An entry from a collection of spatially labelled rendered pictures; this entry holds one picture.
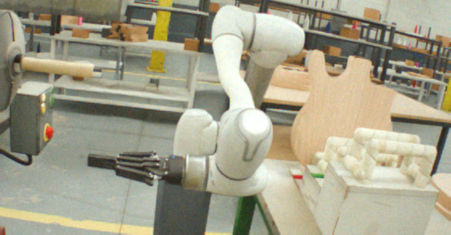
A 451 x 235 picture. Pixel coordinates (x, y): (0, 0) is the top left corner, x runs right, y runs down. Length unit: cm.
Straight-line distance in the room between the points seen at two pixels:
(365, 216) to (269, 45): 65
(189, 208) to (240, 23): 89
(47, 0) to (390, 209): 90
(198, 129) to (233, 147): 89
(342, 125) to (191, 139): 71
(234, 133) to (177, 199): 101
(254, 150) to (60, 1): 49
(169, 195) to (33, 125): 77
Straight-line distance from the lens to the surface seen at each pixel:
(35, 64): 96
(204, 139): 168
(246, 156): 80
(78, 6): 77
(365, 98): 125
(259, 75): 142
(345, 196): 91
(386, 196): 96
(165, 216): 181
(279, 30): 130
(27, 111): 122
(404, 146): 94
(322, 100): 120
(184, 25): 1192
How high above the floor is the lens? 144
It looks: 14 degrees down
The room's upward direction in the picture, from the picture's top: 9 degrees clockwise
